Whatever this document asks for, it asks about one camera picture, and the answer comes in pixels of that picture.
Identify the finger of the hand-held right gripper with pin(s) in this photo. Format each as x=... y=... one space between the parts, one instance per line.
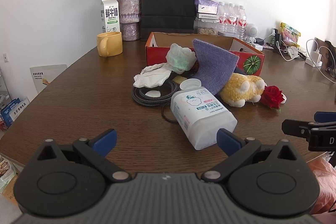
x=325 y=117
x=295 y=127

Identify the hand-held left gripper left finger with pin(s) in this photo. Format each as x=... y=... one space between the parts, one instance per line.
x=105 y=141

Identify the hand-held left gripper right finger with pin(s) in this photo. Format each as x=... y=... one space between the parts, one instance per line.
x=229 y=141

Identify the red artificial rose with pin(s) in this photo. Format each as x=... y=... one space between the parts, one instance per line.
x=273 y=96

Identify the white plastic bottle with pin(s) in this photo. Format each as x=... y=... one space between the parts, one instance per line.
x=199 y=113

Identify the yellow plush toy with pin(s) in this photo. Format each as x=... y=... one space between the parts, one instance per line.
x=241 y=87

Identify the purple woven cloth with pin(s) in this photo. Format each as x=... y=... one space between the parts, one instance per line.
x=215 y=64

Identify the beige rectangular block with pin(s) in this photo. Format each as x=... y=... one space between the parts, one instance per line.
x=179 y=79

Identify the white cloth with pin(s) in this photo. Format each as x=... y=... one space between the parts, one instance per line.
x=152 y=75

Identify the translucent plastic bag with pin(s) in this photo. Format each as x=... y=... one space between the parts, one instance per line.
x=181 y=58

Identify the red cardboard box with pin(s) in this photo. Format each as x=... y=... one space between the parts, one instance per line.
x=157 y=56

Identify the white charger block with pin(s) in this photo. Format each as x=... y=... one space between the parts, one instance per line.
x=316 y=58

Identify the brown board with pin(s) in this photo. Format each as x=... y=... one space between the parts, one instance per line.
x=321 y=45

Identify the white plug adapter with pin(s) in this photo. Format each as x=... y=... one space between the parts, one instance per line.
x=292 y=53

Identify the white printed card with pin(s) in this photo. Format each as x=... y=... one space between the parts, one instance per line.
x=47 y=77

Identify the yellow snack packet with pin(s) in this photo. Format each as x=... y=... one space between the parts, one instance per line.
x=290 y=35

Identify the black green device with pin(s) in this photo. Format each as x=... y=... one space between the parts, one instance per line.
x=277 y=39

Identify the black power adapter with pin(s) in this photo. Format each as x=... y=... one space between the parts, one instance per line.
x=260 y=41

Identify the blue white packets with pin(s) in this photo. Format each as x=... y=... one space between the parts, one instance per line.
x=13 y=111

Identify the yellow ceramic mug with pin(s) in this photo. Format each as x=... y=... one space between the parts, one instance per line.
x=111 y=44

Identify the small white round speaker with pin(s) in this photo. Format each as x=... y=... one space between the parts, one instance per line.
x=252 y=29

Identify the clear jar of seeds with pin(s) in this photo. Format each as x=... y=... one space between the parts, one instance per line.
x=207 y=29

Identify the water bottle with red label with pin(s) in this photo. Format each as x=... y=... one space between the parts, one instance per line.
x=231 y=19
x=241 y=22
x=222 y=19

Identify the flat white box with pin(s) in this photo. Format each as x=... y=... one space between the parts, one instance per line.
x=207 y=17

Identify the purple textured vase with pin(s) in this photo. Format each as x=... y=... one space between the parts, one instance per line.
x=128 y=16

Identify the white green milk carton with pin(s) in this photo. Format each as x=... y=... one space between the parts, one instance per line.
x=111 y=14

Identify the purple tissue pack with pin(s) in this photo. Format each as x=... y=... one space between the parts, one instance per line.
x=206 y=5

